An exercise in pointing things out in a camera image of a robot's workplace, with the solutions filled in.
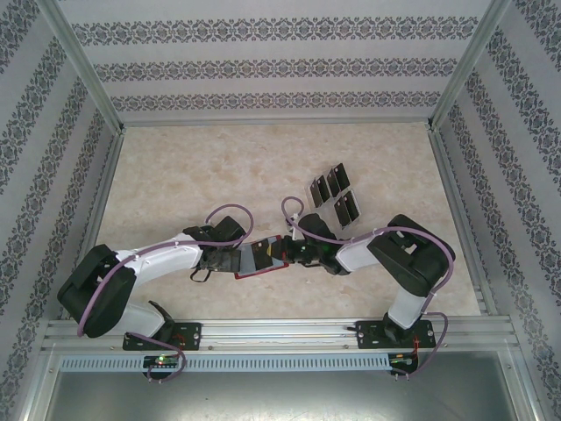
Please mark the red card holder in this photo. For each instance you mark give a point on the red card holder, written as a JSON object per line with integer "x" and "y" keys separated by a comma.
{"x": 247, "y": 263}

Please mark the black credit card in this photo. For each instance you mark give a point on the black credit card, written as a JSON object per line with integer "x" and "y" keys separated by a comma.
{"x": 344, "y": 175}
{"x": 342, "y": 215}
{"x": 353, "y": 206}
{"x": 333, "y": 184}
{"x": 264, "y": 256}
{"x": 320, "y": 191}

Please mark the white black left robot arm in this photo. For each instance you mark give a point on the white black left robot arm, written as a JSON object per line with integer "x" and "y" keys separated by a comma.
{"x": 162, "y": 261}

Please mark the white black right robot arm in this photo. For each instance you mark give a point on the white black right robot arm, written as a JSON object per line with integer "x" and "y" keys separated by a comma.
{"x": 357, "y": 254}

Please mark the clear acrylic card stand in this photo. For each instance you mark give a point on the clear acrylic card stand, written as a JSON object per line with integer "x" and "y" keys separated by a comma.
{"x": 322, "y": 215}

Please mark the small green circuit board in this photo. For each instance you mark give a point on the small green circuit board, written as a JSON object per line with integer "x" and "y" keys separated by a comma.
{"x": 162, "y": 360}
{"x": 401, "y": 359}

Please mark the grey metal sheet panel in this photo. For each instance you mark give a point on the grey metal sheet panel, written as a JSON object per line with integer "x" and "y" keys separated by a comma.
{"x": 280, "y": 399}

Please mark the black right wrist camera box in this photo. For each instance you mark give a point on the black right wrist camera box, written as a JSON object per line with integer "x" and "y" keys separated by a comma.
{"x": 317, "y": 226}

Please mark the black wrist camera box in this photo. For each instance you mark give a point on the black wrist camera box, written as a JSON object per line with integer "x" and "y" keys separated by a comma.
{"x": 229, "y": 228}
{"x": 317, "y": 226}

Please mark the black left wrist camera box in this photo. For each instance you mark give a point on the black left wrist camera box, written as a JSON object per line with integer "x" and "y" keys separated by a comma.
{"x": 229, "y": 228}

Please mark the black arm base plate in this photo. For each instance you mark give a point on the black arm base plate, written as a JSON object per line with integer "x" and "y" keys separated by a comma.
{"x": 188, "y": 335}
{"x": 368, "y": 335}

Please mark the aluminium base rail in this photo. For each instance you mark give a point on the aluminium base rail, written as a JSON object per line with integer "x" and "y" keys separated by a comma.
{"x": 280, "y": 333}

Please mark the aluminium table side rail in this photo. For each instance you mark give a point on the aluminium table side rail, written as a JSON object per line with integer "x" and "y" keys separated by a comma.
{"x": 453, "y": 193}
{"x": 103, "y": 193}

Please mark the aluminium frame post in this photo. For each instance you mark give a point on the aluminium frame post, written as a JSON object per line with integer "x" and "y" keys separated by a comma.
{"x": 472, "y": 57}
{"x": 523, "y": 386}
{"x": 83, "y": 57}
{"x": 39, "y": 386}

